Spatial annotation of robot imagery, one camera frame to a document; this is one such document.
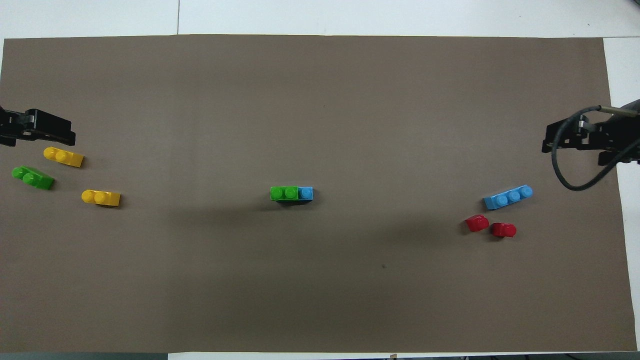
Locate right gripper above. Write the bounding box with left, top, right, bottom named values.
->
left=598, top=99, right=640, bottom=166

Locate blue toy block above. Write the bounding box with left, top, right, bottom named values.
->
left=483, top=184, right=534, bottom=211
left=276, top=186, right=314, bottom=205

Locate green toy block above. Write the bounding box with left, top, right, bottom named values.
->
left=11, top=166, right=55, bottom=191
left=270, top=186, right=300, bottom=202

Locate yellow toy block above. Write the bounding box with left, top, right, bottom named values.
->
left=43, top=146, right=85, bottom=168
left=81, top=189, right=121, bottom=207

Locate black cable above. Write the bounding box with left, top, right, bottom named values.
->
left=551, top=105, right=632, bottom=192

